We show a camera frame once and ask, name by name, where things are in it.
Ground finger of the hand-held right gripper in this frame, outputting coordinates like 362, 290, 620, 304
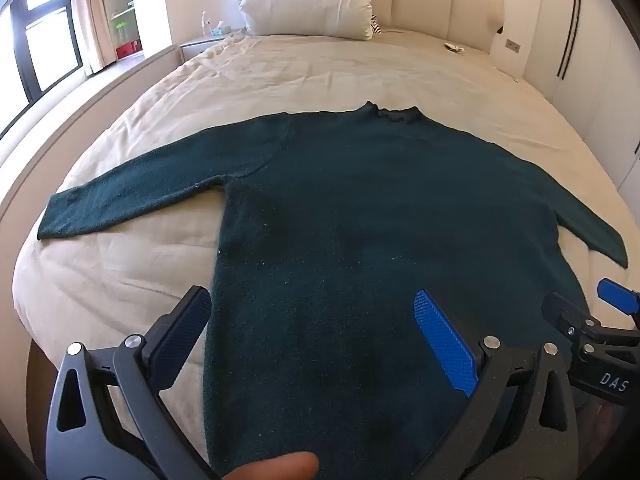
542, 292, 602, 342
597, 278, 640, 317

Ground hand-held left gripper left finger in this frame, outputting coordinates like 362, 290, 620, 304
44, 285, 221, 480

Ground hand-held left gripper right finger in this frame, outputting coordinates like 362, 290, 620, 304
412, 289, 583, 480

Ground dark green sweater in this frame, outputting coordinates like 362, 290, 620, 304
37, 101, 628, 480

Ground person's left hand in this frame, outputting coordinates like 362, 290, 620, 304
222, 451, 321, 480

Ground white wardrobe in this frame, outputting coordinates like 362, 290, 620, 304
520, 0, 640, 196

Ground cream bed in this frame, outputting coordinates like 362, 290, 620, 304
10, 27, 623, 461

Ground white nightstand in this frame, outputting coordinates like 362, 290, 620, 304
179, 34, 236, 64

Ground black framed window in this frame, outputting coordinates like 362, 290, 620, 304
0, 0, 85, 128

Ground cream padded headboard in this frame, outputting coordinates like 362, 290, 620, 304
250, 0, 505, 53

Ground beige curtain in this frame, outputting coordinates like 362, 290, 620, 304
70, 0, 121, 77

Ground white open shelf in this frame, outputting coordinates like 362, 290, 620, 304
102, 0, 147, 65

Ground white pillow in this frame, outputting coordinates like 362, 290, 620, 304
239, 0, 375, 41

